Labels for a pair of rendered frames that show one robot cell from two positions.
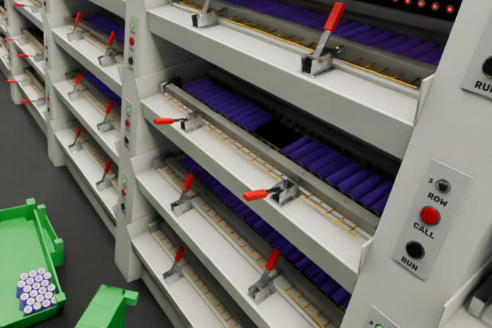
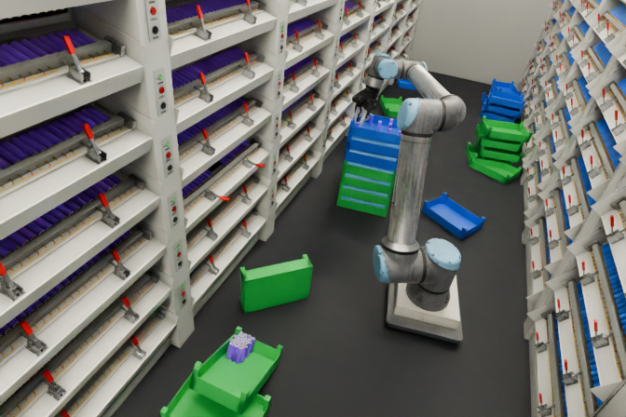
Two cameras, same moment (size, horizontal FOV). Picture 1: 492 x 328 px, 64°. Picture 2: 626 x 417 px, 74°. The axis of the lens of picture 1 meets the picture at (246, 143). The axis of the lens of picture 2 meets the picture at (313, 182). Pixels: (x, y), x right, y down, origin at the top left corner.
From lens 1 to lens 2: 177 cm
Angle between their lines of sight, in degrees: 98
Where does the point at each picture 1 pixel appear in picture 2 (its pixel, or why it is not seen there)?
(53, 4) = not seen: outside the picture
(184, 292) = (220, 263)
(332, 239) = (260, 155)
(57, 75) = not seen: outside the picture
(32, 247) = (212, 372)
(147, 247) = (197, 292)
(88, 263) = (190, 360)
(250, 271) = (238, 206)
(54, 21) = not seen: outside the picture
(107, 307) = (255, 272)
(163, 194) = (202, 248)
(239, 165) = (234, 178)
